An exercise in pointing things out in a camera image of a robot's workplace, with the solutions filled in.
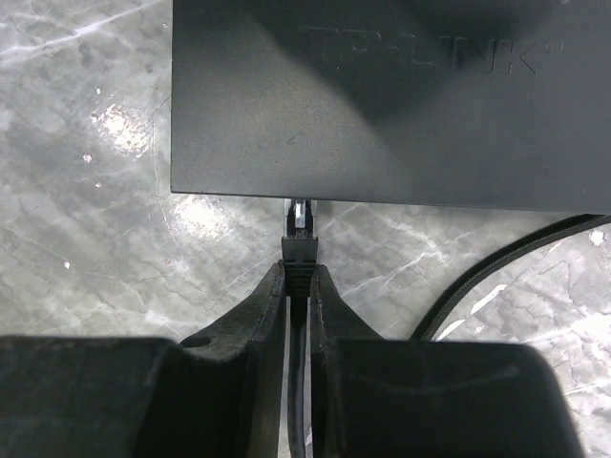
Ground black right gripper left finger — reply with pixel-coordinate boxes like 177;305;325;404
1;263;285;457

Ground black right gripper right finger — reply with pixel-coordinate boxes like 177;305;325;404
310;265;583;457

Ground black round ethernet cable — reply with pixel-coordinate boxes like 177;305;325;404
279;198;321;458

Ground black network switch box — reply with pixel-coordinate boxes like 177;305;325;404
171;1;610;214

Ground black flat cable teal plugs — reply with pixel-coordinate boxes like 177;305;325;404
411;214;610;341

